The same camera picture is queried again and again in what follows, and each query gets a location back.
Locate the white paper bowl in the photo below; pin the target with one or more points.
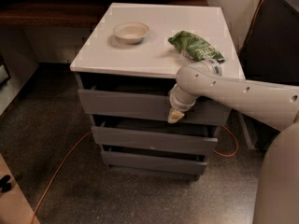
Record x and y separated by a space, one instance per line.
131 32

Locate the grey bottom drawer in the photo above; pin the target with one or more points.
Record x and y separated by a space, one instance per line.
187 164

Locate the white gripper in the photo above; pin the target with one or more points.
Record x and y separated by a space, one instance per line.
183 105

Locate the grey drawer cabinet white top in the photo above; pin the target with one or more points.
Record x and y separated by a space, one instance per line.
103 61

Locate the grey top drawer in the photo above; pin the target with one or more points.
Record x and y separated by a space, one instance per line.
148 103

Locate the tan robot base corner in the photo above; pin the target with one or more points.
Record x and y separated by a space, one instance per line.
14 208

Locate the green chip bag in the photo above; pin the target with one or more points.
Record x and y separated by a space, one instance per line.
194 47

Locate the grey drawer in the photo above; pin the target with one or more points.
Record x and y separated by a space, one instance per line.
187 164
154 135
148 103

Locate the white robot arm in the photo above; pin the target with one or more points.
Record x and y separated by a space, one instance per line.
276 105

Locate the grey middle drawer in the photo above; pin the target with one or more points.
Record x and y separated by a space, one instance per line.
154 135

